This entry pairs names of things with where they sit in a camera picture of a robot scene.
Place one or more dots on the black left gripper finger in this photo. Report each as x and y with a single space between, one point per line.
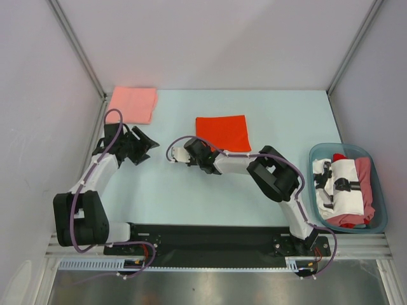
146 142
138 158

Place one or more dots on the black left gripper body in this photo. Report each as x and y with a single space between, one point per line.
132 147

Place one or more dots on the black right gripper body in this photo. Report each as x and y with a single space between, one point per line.
194 161

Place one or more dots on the orange polo t-shirt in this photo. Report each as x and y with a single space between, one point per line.
225 132

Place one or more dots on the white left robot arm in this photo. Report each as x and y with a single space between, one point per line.
79 214

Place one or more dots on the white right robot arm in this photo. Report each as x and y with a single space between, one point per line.
277 178

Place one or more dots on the folded pink t-shirt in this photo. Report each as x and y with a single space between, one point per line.
135 104

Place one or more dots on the teal plastic laundry bin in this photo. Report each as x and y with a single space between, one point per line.
326 151

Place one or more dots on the red garment in bin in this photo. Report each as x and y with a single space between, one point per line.
338 157

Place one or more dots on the pink garment in bin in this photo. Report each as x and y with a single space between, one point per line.
365 184

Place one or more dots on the aluminium frame post left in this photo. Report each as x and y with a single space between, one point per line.
76 46

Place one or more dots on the aluminium frame post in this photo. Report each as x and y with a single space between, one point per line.
366 24
76 46

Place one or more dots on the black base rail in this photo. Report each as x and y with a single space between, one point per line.
173 246

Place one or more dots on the blue slotted cable duct left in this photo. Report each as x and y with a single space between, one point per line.
121 265

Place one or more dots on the blue slotted cable duct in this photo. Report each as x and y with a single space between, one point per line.
121 265
317 265

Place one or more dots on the blue slotted cable duct right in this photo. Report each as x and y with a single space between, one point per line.
317 265

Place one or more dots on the aluminium front rail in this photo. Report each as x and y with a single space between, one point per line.
349 246

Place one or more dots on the aluminium frame post right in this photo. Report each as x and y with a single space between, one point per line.
366 24

